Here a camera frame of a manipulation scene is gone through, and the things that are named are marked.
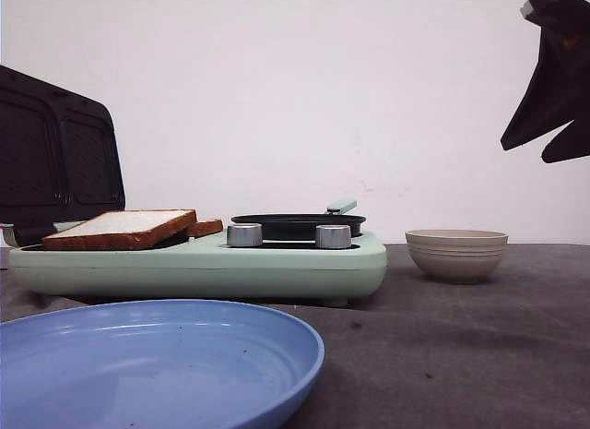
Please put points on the beige ribbed bowl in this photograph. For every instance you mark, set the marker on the beige ribbed bowl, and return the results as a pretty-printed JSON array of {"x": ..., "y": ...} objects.
[{"x": 458, "y": 256}]

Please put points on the silver knob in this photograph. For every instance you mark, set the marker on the silver knob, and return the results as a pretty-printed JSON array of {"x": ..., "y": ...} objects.
[
  {"x": 333, "y": 237},
  {"x": 245, "y": 235}
]

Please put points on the mint green breakfast maker base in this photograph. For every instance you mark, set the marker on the mint green breakfast maker base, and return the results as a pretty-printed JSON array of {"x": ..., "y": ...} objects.
[{"x": 207, "y": 267}]

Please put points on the blue plastic plate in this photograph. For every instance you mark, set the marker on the blue plastic plate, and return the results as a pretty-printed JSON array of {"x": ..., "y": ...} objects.
[{"x": 157, "y": 364}]

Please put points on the black frying pan green handle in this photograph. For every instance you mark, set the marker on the black frying pan green handle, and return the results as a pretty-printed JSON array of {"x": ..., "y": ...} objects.
[{"x": 301, "y": 226}]

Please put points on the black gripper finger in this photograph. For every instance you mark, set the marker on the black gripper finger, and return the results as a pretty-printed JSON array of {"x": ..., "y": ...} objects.
[
  {"x": 558, "y": 91},
  {"x": 571, "y": 143}
]

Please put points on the right silver knob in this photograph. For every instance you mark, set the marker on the right silver knob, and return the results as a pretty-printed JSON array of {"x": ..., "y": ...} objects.
[{"x": 333, "y": 237}]

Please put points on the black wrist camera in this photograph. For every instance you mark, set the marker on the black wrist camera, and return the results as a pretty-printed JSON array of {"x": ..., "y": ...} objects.
[{"x": 567, "y": 16}]

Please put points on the breakfast maker hinged lid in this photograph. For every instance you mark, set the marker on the breakfast maker hinged lid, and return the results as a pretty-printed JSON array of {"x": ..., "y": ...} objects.
[{"x": 59, "y": 159}]

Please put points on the toast slice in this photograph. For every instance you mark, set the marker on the toast slice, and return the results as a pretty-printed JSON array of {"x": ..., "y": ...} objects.
[
  {"x": 134, "y": 229},
  {"x": 204, "y": 228}
]

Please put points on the left silver knob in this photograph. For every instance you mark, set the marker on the left silver knob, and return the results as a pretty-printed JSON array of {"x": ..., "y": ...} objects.
[{"x": 245, "y": 235}]

